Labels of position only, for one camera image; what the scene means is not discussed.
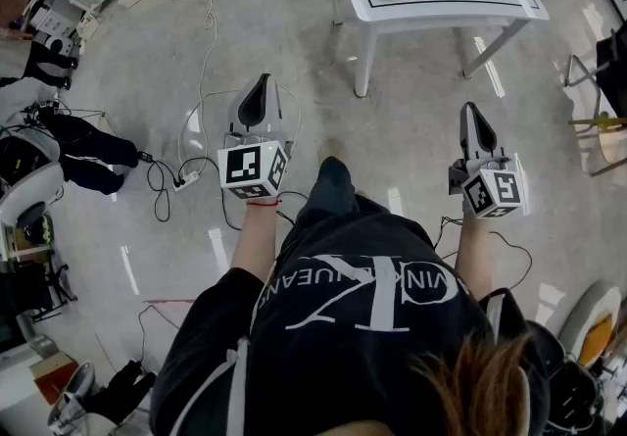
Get person's left forearm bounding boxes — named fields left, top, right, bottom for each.
left=229, top=201, right=284, bottom=288

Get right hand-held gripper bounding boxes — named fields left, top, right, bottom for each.
left=448, top=101, right=529, bottom=220

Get grey harness strap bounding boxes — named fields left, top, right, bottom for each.
left=169, top=334, right=252, bottom=436

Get black backpack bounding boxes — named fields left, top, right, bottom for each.
left=526, top=320, right=606, bottom=436

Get person's right forearm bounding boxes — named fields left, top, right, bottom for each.
left=453, top=214, right=494, bottom=302

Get wooden stool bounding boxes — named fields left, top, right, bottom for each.
left=567, top=111, right=627, bottom=179

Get white power strip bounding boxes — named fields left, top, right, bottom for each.
left=171, top=170, right=203, bottom=192

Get black swivel chair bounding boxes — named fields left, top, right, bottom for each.
left=0, top=226, right=78, bottom=323

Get black floor cable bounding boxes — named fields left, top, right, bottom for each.
left=139, top=152, right=246, bottom=232

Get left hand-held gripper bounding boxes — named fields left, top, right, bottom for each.
left=217, top=73, right=297, bottom=201

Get orange cushion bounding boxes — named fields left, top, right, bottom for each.
left=577, top=314, right=614, bottom=366

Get white shell chair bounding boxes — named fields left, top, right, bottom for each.
left=557, top=279, right=624, bottom=367

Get flat brown cardboard box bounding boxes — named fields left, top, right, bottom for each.
left=28, top=350, right=80, bottom=407

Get black chair with metal frame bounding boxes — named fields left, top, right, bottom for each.
left=564, top=24, right=627, bottom=124

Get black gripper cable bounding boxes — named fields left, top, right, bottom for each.
left=432, top=215, right=534, bottom=292
left=275, top=190, right=311, bottom=229

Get white head-worn helmet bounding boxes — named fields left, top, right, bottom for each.
left=0, top=161, right=68, bottom=229
left=47, top=359, right=98, bottom=435

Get white device with round opening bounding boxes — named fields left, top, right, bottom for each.
left=45, top=30, right=80, bottom=58

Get person's black printed shirt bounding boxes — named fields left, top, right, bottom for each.
left=151, top=196, right=553, bottom=436

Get person's black trousers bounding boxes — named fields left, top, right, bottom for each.
left=296, top=155, right=363, bottom=224

